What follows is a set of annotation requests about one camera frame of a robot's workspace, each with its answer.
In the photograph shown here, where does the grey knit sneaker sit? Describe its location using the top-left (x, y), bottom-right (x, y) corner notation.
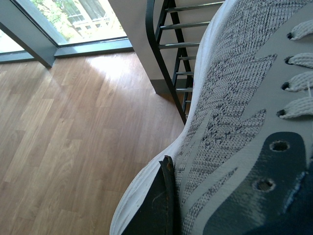
top-left (110, 0), bottom-right (313, 235)

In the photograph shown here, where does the black metal shoe rack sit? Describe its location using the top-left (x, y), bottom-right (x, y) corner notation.
top-left (145, 0), bottom-right (224, 123)

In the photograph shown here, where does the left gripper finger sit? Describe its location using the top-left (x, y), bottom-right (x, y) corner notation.
top-left (122, 155), bottom-right (181, 235)

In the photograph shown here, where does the grey window frame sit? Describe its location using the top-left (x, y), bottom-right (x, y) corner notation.
top-left (0, 0), bottom-right (134, 68)

